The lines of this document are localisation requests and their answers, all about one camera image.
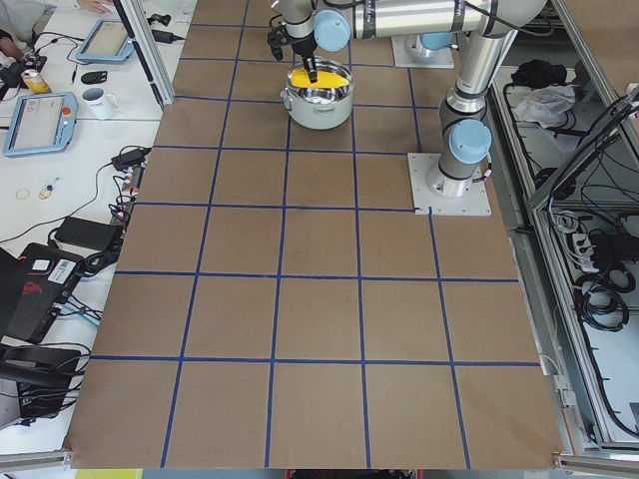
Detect black power brick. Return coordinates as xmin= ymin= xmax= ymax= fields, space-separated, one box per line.
xmin=111 ymin=147 xmax=152 ymax=171

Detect blue teach pendant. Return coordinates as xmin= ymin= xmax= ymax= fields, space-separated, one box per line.
xmin=76 ymin=20 xmax=134 ymax=63
xmin=3 ymin=92 xmax=78 ymax=158

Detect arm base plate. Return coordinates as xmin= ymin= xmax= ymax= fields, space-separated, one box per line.
xmin=407 ymin=153 xmax=491 ymax=217
xmin=391 ymin=33 xmax=454 ymax=69

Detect white mug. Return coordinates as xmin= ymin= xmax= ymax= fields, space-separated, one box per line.
xmin=82 ymin=87 xmax=120 ymax=120

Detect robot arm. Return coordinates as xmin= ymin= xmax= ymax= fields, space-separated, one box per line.
xmin=407 ymin=32 xmax=453 ymax=55
xmin=269 ymin=1 xmax=544 ymax=198

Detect black cloth bundle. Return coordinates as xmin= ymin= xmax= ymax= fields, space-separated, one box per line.
xmin=511 ymin=59 xmax=567 ymax=89

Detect yellow corn cob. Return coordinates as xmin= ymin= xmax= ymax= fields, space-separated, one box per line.
xmin=291 ymin=68 xmax=349 ymax=89

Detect white crumpled cloth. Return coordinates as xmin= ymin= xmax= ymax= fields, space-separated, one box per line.
xmin=513 ymin=86 xmax=576 ymax=128

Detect coiled black cables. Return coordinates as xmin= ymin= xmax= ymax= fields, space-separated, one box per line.
xmin=573 ymin=268 xmax=631 ymax=333

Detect yellow drink can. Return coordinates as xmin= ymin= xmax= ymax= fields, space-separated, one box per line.
xmin=21 ymin=69 xmax=52 ymax=95

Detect black power adapter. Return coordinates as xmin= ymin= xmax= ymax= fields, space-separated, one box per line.
xmin=54 ymin=217 xmax=122 ymax=251

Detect near blue teach pendant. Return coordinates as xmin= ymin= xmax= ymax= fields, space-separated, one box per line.
xmin=3 ymin=92 xmax=78 ymax=158

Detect aluminium frame post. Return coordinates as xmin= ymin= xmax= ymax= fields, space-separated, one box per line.
xmin=114 ymin=0 xmax=175 ymax=109

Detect far blue teach pendant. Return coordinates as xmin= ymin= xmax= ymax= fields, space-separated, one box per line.
xmin=76 ymin=20 xmax=134 ymax=63

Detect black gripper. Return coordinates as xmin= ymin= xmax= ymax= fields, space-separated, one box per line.
xmin=289 ymin=29 xmax=319 ymax=83

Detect black computer mouse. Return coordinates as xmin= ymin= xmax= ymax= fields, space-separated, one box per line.
xmin=80 ymin=71 xmax=108 ymax=85

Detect pale green steel pot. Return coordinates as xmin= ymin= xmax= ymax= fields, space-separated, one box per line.
xmin=281 ymin=57 xmax=354 ymax=130

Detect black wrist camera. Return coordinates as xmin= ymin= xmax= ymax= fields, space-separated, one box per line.
xmin=267 ymin=25 xmax=289 ymax=61

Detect black laptop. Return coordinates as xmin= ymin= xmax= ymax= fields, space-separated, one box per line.
xmin=1 ymin=242 xmax=84 ymax=344

